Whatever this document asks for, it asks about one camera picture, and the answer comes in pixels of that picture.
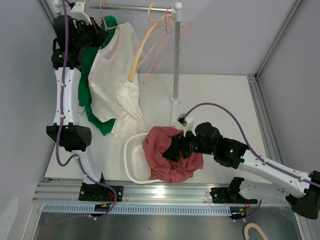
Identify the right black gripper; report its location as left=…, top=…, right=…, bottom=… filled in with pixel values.
left=162, top=126, right=215, bottom=163

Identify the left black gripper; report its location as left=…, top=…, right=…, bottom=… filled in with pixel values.
left=73, top=17, right=109, bottom=51

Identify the pink t shirt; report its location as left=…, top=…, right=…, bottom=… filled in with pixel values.
left=141, top=125, right=205, bottom=184

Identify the beige t shirt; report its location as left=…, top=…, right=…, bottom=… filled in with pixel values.
left=88, top=22, right=147, bottom=140

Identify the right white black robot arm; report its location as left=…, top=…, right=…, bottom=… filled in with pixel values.
left=162, top=122, right=320, bottom=220

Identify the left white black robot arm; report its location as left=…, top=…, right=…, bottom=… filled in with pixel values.
left=46, top=14, right=109, bottom=201

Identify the green t shirt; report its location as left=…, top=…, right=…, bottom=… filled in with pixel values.
left=77, top=15, right=118, bottom=137

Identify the beige hanger on floor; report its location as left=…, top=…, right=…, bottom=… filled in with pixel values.
left=243, top=223, right=270, bottom=240

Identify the white perforated plastic basket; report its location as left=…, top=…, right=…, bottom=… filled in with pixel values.
left=123, top=129, right=198, bottom=185

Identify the metal clothes rack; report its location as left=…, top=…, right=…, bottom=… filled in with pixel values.
left=88, top=2, right=183, bottom=127

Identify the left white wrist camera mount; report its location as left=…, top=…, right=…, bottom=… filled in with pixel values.
left=70, top=0, right=92, bottom=25

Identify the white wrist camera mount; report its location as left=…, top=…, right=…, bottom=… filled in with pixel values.
left=177, top=113, right=194, bottom=137
left=70, top=0, right=92, bottom=25

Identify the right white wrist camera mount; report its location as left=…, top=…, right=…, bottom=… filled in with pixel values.
left=177, top=113, right=194, bottom=137

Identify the white slotted cable duct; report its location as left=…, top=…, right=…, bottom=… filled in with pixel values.
left=42, top=203, right=232, bottom=217

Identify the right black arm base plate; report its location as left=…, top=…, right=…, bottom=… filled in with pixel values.
left=209, top=187, right=258, bottom=204

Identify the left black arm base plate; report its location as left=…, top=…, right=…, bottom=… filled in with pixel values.
left=78, top=182, right=124, bottom=202

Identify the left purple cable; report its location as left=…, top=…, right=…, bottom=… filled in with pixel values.
left=55, top=0, right=118, bottom=221

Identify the aluminium rail frame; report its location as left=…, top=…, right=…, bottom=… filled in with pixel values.
left=32, top=179, right=228, bottom=205

